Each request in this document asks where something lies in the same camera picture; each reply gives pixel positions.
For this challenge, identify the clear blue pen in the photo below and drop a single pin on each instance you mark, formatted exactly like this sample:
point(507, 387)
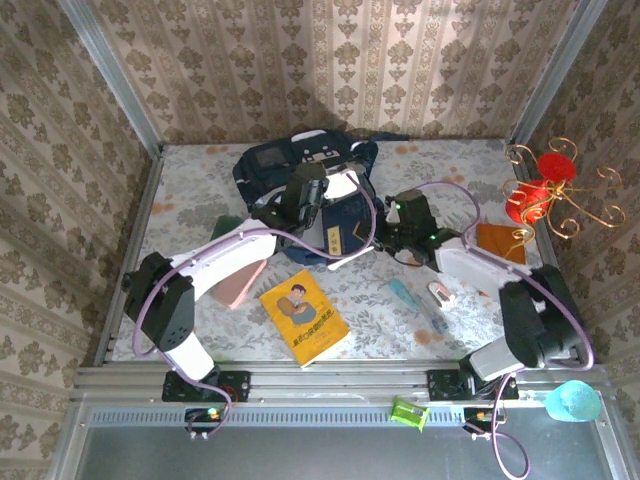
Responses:
point(436, 320)

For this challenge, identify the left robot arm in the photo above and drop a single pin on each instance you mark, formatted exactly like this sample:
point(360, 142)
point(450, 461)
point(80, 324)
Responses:
point(225, 255)

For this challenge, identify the yellow cartoon book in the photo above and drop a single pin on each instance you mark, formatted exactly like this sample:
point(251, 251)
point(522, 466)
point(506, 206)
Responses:
point(305, 320)

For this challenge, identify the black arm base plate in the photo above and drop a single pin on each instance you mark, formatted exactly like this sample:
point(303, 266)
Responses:
point(442, 385)
point(235, 386)

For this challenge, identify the green snack packet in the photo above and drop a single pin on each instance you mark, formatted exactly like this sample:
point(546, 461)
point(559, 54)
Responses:
point(410, 413)

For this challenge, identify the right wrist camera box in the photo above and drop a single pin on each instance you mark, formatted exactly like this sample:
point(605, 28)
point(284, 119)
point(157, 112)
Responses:
point(394, 214)

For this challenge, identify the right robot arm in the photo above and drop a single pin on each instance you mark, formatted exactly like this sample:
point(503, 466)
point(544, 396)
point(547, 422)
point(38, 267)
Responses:
point(465, 260)

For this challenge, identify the navy blue backpack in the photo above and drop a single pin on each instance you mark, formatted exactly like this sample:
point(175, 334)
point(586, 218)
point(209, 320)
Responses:
point(260, 170)

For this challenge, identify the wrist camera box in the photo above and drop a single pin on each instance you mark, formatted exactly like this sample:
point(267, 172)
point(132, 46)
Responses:
point(342, 185)
point(394, 214)

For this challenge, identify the aluminium frame post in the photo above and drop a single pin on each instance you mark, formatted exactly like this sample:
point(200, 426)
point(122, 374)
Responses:
point(557, 75)
point(112, 75)

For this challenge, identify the small controller board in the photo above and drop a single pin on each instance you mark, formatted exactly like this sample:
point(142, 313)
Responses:
point(205, 415)
point(480, 416)

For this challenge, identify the cyan plastic cup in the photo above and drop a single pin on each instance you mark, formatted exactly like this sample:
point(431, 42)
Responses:
point(575, 402)

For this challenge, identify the orange notebook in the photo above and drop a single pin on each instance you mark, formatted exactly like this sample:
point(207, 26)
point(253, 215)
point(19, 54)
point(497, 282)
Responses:
point(500, 240)

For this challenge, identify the light blue pen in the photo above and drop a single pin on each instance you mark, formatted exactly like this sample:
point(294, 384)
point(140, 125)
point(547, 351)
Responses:
point(406, 295)

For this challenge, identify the white pink stapler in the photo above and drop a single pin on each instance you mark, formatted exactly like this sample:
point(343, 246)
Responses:
point(441, 292)

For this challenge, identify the navy blue book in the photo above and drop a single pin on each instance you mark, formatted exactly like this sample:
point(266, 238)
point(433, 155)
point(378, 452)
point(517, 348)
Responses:
point(347, 225)

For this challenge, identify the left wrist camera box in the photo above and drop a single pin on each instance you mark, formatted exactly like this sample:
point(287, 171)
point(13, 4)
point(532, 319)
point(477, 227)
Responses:
point(342, 185)

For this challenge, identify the aluminium frame rail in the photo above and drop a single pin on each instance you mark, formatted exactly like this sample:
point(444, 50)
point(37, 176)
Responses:
point(330, 382)

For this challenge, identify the pink pencil case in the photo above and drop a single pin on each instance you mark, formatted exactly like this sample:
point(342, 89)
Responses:
point(237, 287)

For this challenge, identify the grey metal sheet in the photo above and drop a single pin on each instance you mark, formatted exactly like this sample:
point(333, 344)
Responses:
point(325, 455)

